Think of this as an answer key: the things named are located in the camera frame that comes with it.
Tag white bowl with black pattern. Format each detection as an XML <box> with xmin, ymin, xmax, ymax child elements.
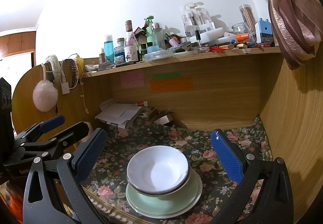
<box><xmin>127</xmin><ymin>146</ymin><xmax>190</xmax><ymax>194</ymax></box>

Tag white plate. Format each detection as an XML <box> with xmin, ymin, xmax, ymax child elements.
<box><xmin>136</xmin><ymin>176</ymin><xmax>203</xmax><ymax>219</ymax></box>

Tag white beaded cord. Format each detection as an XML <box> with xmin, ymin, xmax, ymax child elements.
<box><xmin>79</xmin><ymin>80</ymin><xmax>90</xmax><ymax>114</ymax></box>

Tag blue and white pencil sharpener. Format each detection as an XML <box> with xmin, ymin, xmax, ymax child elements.
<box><xmin>255</xmin><ymin>18</ymin><xmax>275</xmax><ymax>44</ymax></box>

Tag green pump bottle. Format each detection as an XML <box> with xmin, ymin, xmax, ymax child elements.
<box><xmin>144</xmin><ymin>15</ymin><xmax>155</xmax><ymax>45</ymax></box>

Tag paper house craft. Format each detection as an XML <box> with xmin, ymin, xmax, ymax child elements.
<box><xmin>134</xmin><ymin>27</ymin><xmax>147</xmax><ymax>43</ymax></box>

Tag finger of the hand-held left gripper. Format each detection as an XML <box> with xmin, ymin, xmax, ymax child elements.
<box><xmin>19</xmin><ymin>121</ymin><xmax>90</xmax><ymax>161</ymax></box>
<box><xmin>14</xmin><ymin>114</ymin><xmax>65</xmax><ymax>144</ymax></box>

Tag blue glass jar bottle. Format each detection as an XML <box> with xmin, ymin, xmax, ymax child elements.
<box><xmin>113</xmin><ymin>38</ymin><xmax>126</xmax><ymax>63</ymax></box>

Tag floral tablecloth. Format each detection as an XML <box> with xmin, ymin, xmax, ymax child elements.
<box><xmin>81</xmin><ymin>114</ymin><xmax>274</xmax><ymax>224</ymax></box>

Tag coloured sticky notes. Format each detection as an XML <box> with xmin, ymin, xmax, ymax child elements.
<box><xmin>151</xmin><ymin>76</ymin><xmax>194</xmax><ymax>92</ymax></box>

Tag white fluffy pompom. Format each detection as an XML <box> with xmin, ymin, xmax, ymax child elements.
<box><xmin>33</xmin><ymin>80</ymin><xmax>58</xmax><ymax>113</ymax></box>

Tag clear bottle with illustrated label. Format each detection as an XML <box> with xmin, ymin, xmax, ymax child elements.
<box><xmin>124</xmin><ymin>20</ymin><xmax>138</xmax><ymax>63</ymax></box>

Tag clear brush package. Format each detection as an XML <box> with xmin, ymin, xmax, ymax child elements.
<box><xmin>179</xmin><ymin>1</ymin><xmax>216</xmax><ymax>36</ymax></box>

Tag white fluffy headband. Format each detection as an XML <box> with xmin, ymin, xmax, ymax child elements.
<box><xmin>45</xmin><ymin>54</ymin><xmax>63</xmax><ymax>81</ymax></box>

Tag clear plastic lidded container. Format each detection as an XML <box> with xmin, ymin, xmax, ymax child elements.
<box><xmin>144</xmin><ymin>51</ymin><xmax>174</xmax><ymax>61</ymax></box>

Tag red tassel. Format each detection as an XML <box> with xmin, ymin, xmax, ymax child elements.
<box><xmin>208</xmin><ymin>46</ymin><xmax>229</xmax><ymax>53</ymax></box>

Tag yellow headband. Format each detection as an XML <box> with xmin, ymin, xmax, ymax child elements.
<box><xmin>76</xmin><ymin>54</ymin><xmax>85</xmax><ymax>79</ymax></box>

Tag pink bowl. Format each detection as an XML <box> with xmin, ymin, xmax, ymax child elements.
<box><xmin>126</xmin><ymin>174</ymin><xmax>190</xmax><ymax>197</ymax></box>

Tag stack of booklets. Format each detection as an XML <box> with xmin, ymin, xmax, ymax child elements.
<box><xmin>137</xmin><ymin>107</ymin><xmax>159</xmax><ymax>122</ymax></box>

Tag pink striped curtain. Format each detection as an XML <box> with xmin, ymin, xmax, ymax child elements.
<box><xmin>221</xmin><ymin>0</ymin><xmax>323</xmax><ymax>70</ymax></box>

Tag pink bottle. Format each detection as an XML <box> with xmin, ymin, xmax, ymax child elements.
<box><xmin>164</xmin><ymin>33</ymin><xmax>178</xmax><ymax>46</ymax></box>

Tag clear canister of pencils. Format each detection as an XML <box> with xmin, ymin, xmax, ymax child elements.
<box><xmin>239</xmin><ymin>4</ymin><xmax>257</xmax><ymax>35</ymax></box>

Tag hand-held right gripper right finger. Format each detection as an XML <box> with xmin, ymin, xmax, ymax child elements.
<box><xmin>211</xmin><ymin>129</ymin><xmax>294</xmax><ymax>224</ymax></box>

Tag blue liquid bottle white cap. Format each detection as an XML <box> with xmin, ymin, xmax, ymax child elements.
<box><xmin>104</xmin><ymin>34</ymin><xmax>114</xmax><ymax>63</ymax></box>

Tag green sticky note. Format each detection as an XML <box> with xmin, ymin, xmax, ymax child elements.
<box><xmin>151</xmin><ymin>72</ymin><xmax>181</xmax><ymax>79</ymax></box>

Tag glass jar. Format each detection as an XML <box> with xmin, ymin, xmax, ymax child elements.
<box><xmin>232</xmin><ymin>23</ymin><xmax>250</xmax><ymax>38</ymax></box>

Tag pale green plate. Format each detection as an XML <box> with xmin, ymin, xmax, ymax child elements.
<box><xmin>126</xmin><ymin>169</ymin><xmax>202</xmax><ymax>216</ymax></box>

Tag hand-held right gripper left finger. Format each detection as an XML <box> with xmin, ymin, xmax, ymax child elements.
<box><xmin>23</xmin><ymin>128</ymin><xmax>108</xmax><ymax>224</ymax></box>

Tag pink sticky note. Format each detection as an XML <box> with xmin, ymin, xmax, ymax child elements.
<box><xmin>120</xmin><ymin>71</ymin><xmax>145</xmax><ymax>88</ymax></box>

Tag stack of white papers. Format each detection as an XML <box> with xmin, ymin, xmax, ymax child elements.
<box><xmin>94</xmin><ymin>99</ymin><xmax>144</xmax><ymax>129</ymax></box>

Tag white bottle with orange cap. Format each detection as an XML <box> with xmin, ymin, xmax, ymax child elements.
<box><xmin>217</xmin><ymin>33</ymin><xmax>250</xmax><ymax>44</ymax></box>

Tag white box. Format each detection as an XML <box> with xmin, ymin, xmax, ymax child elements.
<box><xmin>192</xmin><ymin>27</ymin><xmax>225</xmax><ymax>44</ymax></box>

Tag wooden desk hutch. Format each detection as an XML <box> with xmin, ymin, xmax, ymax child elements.
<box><xmin>11</xmin><ymin>46</ymin><xmax>323</xmax><ymax>224</ymax></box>

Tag wooden wall cabinet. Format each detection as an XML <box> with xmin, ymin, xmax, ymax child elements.
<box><xmin>0</xmin><ymin>31</ymin><xmax>36</xmax><ymax>57</ymax></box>

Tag white tape roll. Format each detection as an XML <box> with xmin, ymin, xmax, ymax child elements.
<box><xmin>154</xmin><ymin>112</ymin><xmax>174</xmax><ymax>126</ymax></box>

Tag frosted bottle with silver cap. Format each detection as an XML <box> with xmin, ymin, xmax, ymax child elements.
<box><xmin>151</xmin><ymin>22</ymin><xmax>163</xmax><ymax>49</ymax></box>

